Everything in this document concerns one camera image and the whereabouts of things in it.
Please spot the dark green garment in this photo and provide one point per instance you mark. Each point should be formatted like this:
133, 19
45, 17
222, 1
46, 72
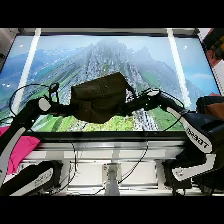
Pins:
98, 96

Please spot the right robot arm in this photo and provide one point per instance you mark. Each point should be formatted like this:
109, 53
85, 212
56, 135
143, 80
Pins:
196, 131

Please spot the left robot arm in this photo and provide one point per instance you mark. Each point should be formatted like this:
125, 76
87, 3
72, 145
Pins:
20, 125

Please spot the heap of clothes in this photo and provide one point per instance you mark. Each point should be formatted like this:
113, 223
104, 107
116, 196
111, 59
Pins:
215, 43

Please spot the pink garment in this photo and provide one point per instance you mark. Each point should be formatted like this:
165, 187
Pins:
20, 149

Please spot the brown garment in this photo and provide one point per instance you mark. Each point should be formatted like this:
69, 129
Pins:
213, 106

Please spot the silver frame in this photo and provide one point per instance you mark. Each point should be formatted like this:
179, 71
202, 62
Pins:
111, 156

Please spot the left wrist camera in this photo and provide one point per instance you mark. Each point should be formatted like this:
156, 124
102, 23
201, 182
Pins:
53, 89

